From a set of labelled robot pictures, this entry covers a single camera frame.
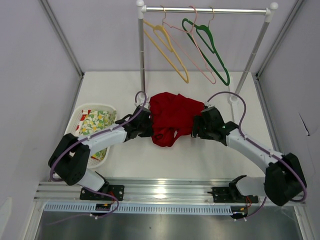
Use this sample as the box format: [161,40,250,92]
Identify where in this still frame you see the red skirt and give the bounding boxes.
[149,92,205,147]

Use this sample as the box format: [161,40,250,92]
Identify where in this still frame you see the green clothes hanger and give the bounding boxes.
[181,8,231,86]

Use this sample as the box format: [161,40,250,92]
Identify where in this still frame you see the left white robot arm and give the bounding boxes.
[48,106,154,200]

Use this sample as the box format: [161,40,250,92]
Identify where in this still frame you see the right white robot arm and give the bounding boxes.
[191,106,307,206]

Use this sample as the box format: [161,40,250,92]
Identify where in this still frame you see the yellow clothes hanger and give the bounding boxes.
[139,4,190,84]

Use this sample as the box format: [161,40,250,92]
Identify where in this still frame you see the pink clothes hanger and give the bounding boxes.
[162,5,216,84]

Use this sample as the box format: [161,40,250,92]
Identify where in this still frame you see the lemon print cloth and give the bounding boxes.
[74,109,118,161]

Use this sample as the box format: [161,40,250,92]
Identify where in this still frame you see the white plastic laundry basket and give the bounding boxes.
[65,102,120,169]

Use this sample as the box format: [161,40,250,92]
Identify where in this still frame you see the white clothes rack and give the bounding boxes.
[136,0,279,94]

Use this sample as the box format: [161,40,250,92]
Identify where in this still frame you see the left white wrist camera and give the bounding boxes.
[134,99,150,109]

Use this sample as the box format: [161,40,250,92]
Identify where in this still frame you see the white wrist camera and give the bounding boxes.
[204,101,215,109]
[134,99,150,109]

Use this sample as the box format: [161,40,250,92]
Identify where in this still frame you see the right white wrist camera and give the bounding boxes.
[204,101,215,109]

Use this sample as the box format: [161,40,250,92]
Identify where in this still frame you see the aluminium mounting rail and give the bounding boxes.
[33,178,230,205]

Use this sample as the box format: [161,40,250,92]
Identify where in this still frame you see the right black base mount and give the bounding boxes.
[207,186,259,204]

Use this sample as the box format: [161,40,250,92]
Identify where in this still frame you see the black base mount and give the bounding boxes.
[79,184,125,201]
[207,186,259,204]

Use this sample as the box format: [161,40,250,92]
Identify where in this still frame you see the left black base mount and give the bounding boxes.
[79,184,125,201]

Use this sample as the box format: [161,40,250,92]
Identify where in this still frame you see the white slotted cable duct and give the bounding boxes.
[44,202,233,216]

